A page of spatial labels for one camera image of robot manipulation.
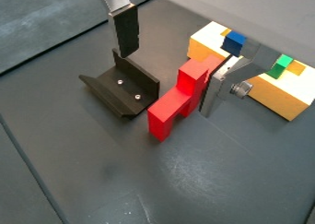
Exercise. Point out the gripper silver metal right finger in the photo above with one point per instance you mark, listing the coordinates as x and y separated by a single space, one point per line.
228 79

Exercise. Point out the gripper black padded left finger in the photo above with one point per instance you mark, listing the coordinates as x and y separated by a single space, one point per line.
123 19

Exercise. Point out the red cross-shaped block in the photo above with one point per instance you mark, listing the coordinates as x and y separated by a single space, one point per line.
182 99

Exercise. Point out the yellow puzzle base board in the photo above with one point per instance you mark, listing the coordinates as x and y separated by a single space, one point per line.
286 95

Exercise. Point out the blue long block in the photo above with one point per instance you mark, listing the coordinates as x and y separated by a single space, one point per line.
234 43

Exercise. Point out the green long block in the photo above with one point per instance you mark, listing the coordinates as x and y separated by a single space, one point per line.
279 66

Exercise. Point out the black angled block holder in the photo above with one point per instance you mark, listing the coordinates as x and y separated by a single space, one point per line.
127 88

